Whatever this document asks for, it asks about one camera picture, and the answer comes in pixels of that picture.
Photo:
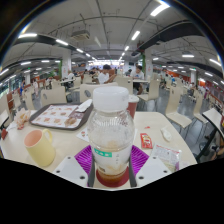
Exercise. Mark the white paper napkin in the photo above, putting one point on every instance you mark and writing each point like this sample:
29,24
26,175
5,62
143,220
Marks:
84,105

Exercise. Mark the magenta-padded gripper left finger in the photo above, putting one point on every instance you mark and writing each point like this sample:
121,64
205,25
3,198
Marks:
70,170

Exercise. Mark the clear printed snack packet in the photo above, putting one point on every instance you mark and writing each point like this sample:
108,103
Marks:
166,156

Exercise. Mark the crumpled white tissue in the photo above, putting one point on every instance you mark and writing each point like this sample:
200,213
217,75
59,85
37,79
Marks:
166,134

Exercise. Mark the clear white-capped drink bottle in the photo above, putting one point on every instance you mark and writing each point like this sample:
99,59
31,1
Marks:
110,133

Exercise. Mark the ceiling air conditioner unit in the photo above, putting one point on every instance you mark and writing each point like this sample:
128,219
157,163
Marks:
81,35

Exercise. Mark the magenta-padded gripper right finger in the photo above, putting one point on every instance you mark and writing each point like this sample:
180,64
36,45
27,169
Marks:
152,170

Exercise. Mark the cream canteen chairs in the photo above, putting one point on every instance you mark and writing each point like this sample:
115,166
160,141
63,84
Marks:
175,103

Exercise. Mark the ceiling lights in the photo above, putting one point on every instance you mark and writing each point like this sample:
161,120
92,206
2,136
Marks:
159,9

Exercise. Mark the yellow mug with pink inside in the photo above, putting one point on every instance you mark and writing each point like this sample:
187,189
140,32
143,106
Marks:
41,151

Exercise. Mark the dark tray with menu liner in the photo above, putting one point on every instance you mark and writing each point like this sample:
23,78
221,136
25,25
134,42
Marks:
56,116

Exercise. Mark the small red sauce packet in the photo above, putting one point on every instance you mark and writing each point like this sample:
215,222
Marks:
146,140

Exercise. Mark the small red pouch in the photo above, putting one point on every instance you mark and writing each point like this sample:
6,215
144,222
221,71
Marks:
4,134

